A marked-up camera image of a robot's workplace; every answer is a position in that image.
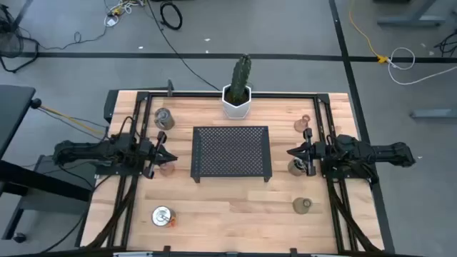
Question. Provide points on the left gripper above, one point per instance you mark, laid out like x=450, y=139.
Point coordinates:
x=148, y=151

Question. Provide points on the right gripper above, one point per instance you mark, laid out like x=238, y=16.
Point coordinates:
x=316, y=151

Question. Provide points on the pink ribbed glass candlestick holder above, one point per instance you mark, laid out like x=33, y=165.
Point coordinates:
x=168, y=170
x=301, y=125

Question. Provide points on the olive ribbed glass candlestick holder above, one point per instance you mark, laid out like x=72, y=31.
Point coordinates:
x=301, y=206

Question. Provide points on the silver candle jar orange tag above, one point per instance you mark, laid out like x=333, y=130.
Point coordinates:
x=162, y=217

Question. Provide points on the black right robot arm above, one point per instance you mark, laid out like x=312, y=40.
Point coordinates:
x=385, y=151

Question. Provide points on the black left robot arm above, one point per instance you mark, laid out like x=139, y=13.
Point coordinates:
x=82, y=151

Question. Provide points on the black perforated metal riser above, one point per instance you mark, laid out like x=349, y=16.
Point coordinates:
x=232, y=151

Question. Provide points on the green cactus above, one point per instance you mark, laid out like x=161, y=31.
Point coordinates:
x=240, y=76

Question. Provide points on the grey cabinet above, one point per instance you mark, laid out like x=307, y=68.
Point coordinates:
x=57, y=207

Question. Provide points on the grey table foot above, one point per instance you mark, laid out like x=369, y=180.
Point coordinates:
x=433, y=113

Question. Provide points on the black desk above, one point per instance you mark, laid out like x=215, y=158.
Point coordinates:
x=12, y=107

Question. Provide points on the grey table leg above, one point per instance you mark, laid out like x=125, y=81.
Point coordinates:
x=414, y=19

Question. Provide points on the black floor fan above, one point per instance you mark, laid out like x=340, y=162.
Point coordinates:
x=10, y=44

